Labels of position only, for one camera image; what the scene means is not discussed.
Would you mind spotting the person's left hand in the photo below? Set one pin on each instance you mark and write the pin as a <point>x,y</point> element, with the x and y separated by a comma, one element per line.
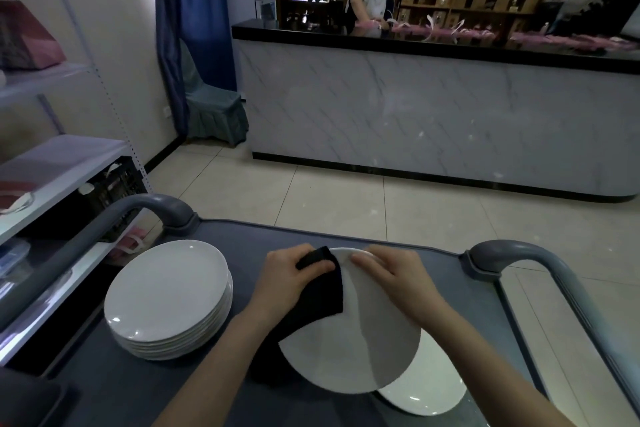
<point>280,281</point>

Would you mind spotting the person's right hand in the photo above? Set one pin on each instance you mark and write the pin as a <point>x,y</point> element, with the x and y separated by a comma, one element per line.
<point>407,281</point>

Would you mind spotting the dark blue cleaning cloth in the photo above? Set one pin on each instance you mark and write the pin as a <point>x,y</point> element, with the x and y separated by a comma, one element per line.
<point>320,296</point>

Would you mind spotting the white round plate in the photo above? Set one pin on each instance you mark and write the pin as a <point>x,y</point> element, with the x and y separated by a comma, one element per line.
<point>360,346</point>

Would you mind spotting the stack of white plates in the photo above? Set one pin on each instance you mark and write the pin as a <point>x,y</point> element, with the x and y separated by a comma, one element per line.
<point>430,386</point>
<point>165,291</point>

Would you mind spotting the person's left forearm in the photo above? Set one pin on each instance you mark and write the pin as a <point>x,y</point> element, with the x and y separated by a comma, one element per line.
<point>205,376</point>

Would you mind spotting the person's right forearm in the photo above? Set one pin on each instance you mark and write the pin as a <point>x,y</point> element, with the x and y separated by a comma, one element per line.
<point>500,371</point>

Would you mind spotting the grey service cart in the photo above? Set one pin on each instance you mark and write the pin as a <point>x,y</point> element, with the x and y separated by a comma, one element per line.
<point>240,241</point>

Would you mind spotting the marble bar counter black top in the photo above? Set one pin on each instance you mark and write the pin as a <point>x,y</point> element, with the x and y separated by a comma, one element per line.
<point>425,111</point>

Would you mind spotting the black plastic crate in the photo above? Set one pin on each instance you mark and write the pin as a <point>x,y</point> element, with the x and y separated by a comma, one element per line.
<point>122,191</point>

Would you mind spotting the chair with grey-green cover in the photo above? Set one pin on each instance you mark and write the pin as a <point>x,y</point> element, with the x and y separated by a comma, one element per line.
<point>215,111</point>

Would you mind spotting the small white cup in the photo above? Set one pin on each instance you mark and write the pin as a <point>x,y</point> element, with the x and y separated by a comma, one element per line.
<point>87,189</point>

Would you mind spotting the white metal shelf rack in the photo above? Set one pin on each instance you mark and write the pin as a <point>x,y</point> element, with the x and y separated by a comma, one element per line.
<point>60,164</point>

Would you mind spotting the row of pink bags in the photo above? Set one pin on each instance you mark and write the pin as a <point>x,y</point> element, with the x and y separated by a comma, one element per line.
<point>450,34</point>

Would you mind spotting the clear container blue lid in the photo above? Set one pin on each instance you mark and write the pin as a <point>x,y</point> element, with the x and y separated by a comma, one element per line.
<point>14,259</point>

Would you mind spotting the blue curtain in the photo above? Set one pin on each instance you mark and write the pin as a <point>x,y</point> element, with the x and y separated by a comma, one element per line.
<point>197,1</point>

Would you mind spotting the black pegged stand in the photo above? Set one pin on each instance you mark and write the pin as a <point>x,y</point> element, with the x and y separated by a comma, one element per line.
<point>610,6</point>

